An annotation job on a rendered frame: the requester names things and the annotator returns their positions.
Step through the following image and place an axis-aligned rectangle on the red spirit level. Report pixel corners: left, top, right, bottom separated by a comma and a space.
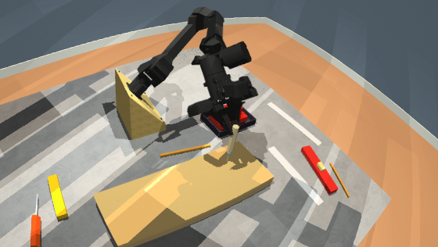
300, 145, 338, 195

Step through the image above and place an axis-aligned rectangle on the off-white flat bar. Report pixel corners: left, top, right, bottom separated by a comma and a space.
268, 147, 323, 206
267, 102, 321, 145

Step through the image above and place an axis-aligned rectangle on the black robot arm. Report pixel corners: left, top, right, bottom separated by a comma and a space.
126, 7, 252, 101

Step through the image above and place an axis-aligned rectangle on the yellow flat bar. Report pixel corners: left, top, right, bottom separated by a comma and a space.
48, 174, 68, 220

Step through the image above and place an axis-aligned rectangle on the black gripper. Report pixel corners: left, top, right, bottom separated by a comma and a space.
188, 71, 258, 135

